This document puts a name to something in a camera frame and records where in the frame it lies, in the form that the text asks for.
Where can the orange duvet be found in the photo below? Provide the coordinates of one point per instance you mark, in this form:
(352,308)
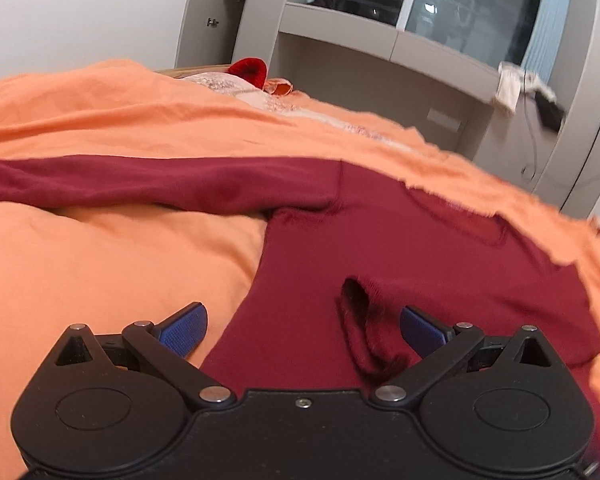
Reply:
(108,267)

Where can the black garment on ledge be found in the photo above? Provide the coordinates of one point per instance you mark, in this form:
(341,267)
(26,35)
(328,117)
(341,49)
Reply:
(551,114)

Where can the dark red knit sweater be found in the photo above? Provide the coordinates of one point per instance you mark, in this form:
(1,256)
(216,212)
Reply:
(345,250)

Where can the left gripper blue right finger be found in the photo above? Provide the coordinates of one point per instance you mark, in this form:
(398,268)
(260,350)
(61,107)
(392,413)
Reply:
(442,348)

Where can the white garment on ledge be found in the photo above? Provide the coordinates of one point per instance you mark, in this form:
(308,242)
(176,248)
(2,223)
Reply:
(513,81)

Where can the white wall socket panel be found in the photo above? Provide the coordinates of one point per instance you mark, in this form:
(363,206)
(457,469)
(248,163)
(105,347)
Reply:
(443,120)

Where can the right light blue curtain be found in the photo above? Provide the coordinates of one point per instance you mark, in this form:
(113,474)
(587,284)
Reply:
(546,36)

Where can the bright red cloth item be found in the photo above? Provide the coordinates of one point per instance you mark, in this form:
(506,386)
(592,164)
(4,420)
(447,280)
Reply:
(252,70)

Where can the grey built-in wardrobe unit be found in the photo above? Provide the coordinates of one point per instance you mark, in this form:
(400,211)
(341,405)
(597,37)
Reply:
(399,58)

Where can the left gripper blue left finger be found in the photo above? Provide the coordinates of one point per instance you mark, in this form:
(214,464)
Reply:
(165,346)

